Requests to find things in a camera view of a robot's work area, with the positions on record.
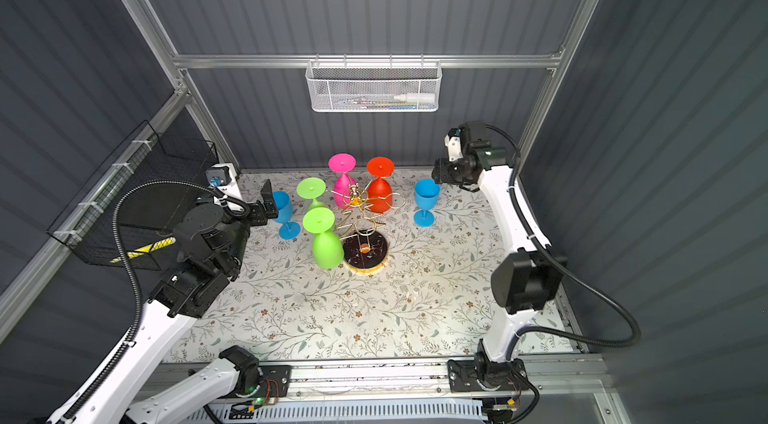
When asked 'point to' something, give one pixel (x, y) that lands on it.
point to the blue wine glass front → (427, 192)
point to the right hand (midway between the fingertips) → (445, 174)
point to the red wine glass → (380, 195)
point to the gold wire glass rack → (365, 248)
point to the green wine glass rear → (312, 188)
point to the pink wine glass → (342, 162)
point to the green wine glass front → (327, 246)
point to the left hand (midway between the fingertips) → (243, 185)
